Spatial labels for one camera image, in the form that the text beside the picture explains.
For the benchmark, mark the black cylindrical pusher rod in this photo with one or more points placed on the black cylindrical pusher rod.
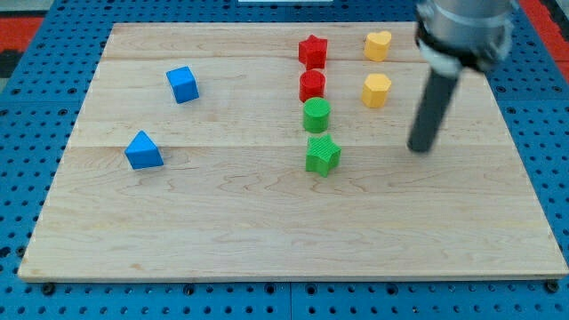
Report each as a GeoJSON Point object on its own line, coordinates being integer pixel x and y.
{"type": "Point", "coordinates": [435, 100]}

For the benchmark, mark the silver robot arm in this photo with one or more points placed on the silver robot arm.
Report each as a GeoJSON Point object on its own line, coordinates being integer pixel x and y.
{"type": "Point", "coordinates": [453, 35]}

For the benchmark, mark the blue triangle block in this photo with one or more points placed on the blue triangle block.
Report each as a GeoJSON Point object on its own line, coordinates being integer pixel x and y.
{"type": "Point", "coordinates": [143, 153]}

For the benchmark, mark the yellow hexagon block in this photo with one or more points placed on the yellow hexagon block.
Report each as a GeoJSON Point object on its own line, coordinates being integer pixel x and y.
{"type": "Point", "coordinates": [375, 90]}

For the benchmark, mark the yellow heart block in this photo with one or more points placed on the yellow heart block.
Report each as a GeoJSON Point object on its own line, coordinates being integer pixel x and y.
{"type": "Point", "coordinates": [377, 45]}

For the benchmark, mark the green cylinder block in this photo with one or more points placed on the green cylinder block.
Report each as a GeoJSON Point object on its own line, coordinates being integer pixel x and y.
{"type": "Point", "coordinates": [316, 113]}

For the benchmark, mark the red cylinder block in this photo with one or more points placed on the red cylinder block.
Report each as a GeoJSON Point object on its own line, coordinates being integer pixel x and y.
{"type": "Point", "coordinates": [311, 85]}

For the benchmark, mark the red star block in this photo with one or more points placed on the red star block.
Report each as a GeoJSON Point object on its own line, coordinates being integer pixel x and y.
{"type": "Point", "coordinates": [312, 52]}

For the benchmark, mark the green star block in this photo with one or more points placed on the green star block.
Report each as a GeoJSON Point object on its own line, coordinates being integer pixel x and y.
{"type": "Point", "coordinates": [322, 155]}

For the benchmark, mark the wooden board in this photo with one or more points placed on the wooden board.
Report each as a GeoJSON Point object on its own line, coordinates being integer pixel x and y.
{"type": "Point", "coordinates": [233, 201]}

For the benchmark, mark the blue cube block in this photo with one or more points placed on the blue cube block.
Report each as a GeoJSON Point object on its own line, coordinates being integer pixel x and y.
{"type": "Point", "coordinates": [183, 84]}

